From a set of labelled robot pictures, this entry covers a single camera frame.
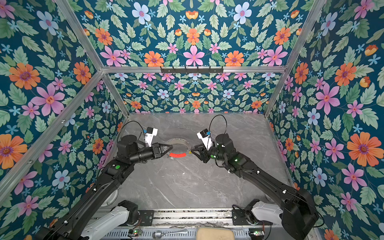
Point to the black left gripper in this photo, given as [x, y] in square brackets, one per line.
[156, 148]

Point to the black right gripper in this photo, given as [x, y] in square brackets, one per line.
[204, 153]

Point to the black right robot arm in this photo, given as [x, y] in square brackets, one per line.
[293, 209]

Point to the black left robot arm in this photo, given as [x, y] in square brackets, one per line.
[75, 224]

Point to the round white alarm clock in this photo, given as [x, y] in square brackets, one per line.
[110, 199]

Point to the beige foam pad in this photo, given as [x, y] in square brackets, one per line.
[214, 234]

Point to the metal spoon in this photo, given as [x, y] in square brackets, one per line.
[159, 234]

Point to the aluminium horizontal back bar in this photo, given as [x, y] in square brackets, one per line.
[259, 69]

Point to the aluminium left diagonal bar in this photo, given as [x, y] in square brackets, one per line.
[21, 168]

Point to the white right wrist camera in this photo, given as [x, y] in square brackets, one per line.
[205, 137]

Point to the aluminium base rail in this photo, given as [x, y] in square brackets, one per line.
[192, 216]

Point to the black hook rail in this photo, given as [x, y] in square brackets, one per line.
[188, 70]

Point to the aluminium frame post back left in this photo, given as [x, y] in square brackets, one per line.
[78, 30]

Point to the aluminium frame post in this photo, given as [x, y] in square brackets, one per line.
[78, 30]
[312, 17]

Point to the aluminium frame post back right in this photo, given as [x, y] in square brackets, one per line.
[312, 17]

